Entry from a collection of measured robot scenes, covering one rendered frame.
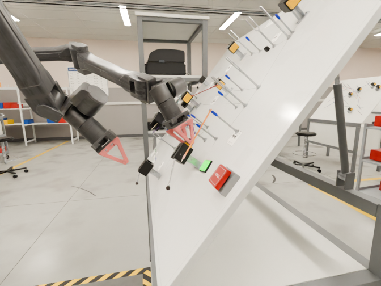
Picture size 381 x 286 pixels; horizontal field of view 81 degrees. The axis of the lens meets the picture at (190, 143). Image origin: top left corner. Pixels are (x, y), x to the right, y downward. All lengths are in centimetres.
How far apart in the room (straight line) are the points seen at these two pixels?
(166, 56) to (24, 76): 125
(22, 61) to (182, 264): 54
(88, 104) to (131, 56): 783
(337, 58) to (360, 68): 1149
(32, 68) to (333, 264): 93
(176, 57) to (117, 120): 675
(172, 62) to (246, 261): 139
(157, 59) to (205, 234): 141
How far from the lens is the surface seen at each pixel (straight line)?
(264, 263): 78
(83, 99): 61
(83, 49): 100
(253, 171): 48
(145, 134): 164
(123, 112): 832
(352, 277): 83
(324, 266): 83
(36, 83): 61
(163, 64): 173
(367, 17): 63
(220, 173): 50
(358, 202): 83
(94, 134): 64
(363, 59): 1218
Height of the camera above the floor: 128
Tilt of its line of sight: 11 degrees down
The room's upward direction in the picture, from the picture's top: 1 degrees counter-clockwise
